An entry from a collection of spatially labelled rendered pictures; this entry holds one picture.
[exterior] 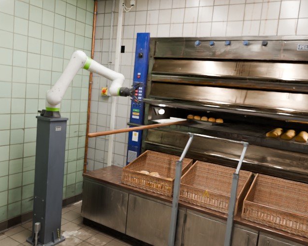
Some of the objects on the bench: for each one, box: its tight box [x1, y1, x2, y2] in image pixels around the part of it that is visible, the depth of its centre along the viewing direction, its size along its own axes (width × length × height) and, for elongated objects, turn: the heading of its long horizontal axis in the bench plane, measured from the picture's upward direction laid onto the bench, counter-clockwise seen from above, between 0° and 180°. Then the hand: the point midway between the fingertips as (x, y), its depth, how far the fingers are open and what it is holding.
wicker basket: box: [121, 150, 193, 197], centre depth 292 cm, size 49×56×28 cm
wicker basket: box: [178, 161, 252, 216], centre depth 263 cm, size 49×56×28 cm
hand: (145, 93), depth 260 cm, fingers open, 13 cm apart
